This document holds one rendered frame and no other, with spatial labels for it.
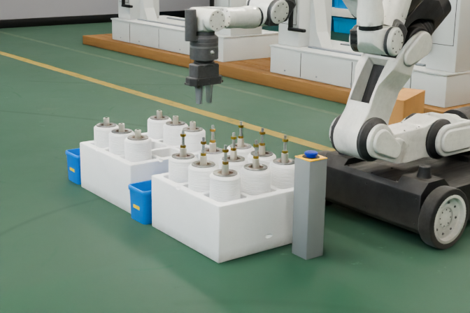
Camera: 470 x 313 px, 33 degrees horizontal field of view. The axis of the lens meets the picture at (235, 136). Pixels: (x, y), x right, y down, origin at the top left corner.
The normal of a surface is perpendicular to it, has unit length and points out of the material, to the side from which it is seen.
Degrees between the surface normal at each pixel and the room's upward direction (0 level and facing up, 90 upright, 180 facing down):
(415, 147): 90
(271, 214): 90
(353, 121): 54
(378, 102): 90
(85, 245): 0
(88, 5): 90
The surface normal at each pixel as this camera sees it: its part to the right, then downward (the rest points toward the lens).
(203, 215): -0.81, 0.13
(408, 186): -0.55, -0.58
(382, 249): 0.01, -0.97
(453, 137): 0.62, 0.20
